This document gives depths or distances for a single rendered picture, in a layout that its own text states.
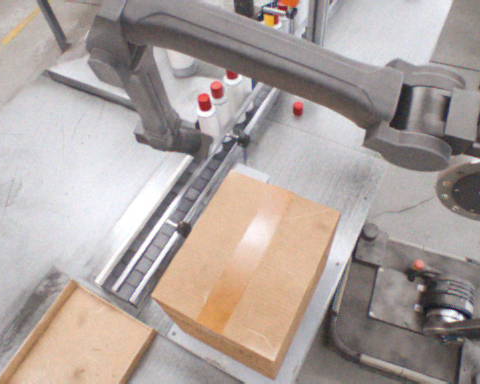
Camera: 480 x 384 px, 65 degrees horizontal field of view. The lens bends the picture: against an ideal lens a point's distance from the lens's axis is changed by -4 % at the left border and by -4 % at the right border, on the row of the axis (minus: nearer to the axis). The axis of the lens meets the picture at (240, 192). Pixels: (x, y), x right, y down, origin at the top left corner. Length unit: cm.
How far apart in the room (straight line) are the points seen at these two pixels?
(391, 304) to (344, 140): 70
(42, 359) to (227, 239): 58
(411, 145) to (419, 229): 168
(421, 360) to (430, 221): 78
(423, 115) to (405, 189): 176
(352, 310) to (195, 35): 135
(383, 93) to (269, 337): 42
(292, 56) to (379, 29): 127
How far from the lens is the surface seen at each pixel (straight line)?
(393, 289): 167
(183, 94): 134
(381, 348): 161
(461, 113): 46
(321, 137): 125
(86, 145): 137
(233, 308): 69
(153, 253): 102
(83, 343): 106
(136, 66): 56
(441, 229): 216
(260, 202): 77
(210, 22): 43
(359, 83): 45
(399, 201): 217
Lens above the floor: 178
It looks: 57 degrees down
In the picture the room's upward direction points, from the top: 8 degrees counter-clockwise
